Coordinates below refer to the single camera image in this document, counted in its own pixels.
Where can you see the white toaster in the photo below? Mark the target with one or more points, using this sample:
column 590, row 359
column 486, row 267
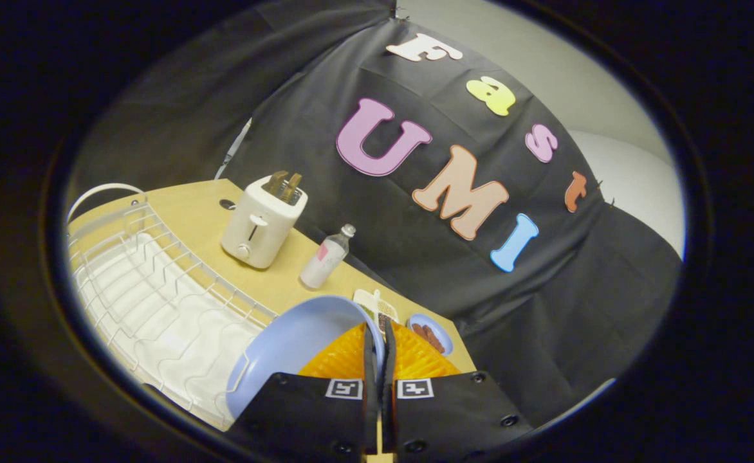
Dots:
column 258, row 225

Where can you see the small blue bowl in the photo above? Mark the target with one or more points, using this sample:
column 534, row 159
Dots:
column 438, row 331

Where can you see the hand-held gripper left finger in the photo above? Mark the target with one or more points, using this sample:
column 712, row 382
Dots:
column 370, row 366

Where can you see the clear plastic bottle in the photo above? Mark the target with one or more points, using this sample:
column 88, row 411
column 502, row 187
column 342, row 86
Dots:
column 325, row 257

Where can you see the brown toast slice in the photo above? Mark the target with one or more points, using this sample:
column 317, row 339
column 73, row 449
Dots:
column 275, row 182
column 291, row 186

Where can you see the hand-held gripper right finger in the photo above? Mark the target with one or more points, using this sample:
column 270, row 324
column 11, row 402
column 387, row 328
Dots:
column 387, row 366

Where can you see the black backdrop cloth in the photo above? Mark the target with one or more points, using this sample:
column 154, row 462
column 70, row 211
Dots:
column 480, row 257

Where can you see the light blue plate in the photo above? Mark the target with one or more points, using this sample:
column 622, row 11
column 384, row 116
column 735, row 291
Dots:
column 287, row 350

